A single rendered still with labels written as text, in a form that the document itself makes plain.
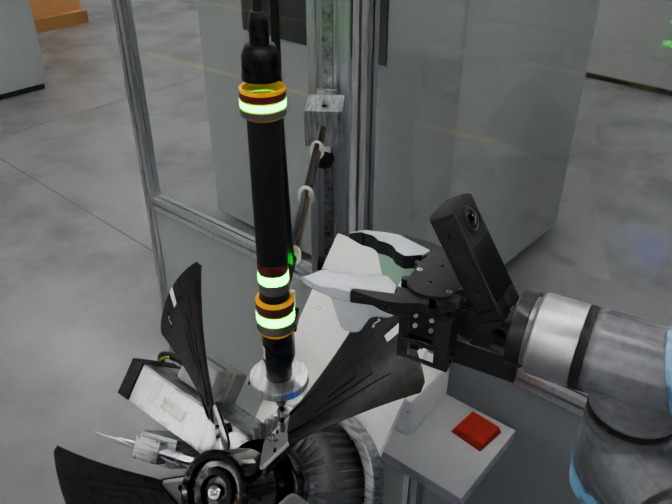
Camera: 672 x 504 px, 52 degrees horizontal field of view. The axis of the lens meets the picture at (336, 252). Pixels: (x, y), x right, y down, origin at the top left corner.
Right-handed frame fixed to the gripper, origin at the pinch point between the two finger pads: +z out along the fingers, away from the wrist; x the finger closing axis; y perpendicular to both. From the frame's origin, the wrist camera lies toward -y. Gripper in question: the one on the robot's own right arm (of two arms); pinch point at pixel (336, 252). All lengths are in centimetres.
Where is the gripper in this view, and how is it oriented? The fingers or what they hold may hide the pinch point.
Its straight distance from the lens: 68.3
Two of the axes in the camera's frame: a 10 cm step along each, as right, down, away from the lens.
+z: -8.7, -2.6, 4.2
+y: 0.0, 8.4, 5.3
